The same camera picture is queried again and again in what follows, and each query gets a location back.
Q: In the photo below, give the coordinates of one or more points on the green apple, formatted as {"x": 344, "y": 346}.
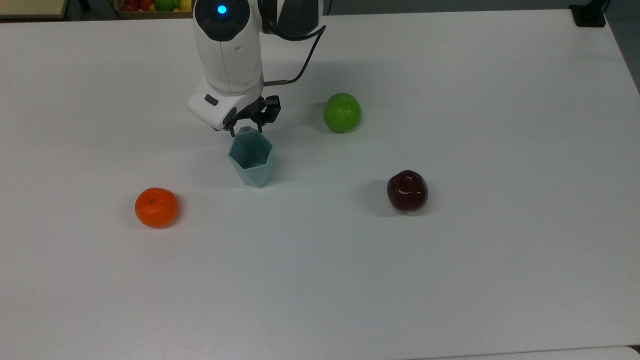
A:
{"x": 342, "y": 113}

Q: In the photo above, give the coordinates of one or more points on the orange mandarin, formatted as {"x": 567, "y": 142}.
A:
{"x": 156, "y": 208}

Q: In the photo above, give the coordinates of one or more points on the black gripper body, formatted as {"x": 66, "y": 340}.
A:
{"x": 267, "y": 107}

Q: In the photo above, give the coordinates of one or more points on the yellow fruit in box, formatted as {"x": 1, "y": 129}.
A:
{"x": 185, "y": 4}

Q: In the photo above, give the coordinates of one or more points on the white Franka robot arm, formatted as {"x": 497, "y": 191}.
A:
{"x": 227, "y": 55}

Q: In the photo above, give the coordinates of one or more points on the brown fruit box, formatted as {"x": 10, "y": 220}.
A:
{"x": 150, "y": 15}

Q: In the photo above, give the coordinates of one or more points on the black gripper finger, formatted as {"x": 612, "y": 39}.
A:
{"x": 260, "y": 124}
{"x": 234, "y": 127}

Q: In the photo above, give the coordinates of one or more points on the teal faceted mug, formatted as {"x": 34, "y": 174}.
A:
{"x": 255, "y": 175}

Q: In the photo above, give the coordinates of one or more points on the red fruit in box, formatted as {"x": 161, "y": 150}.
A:
{"x": 130, "y": 6}

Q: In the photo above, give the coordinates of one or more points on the green fruit in box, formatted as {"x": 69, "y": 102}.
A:
{"x": 164, "y": 4}

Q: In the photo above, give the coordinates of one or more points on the dark red apple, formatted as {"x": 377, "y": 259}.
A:
{"x": 407, "y": 192}

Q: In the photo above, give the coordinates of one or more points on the wooden side table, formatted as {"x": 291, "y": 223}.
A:
{"x": 30, "y": 7}

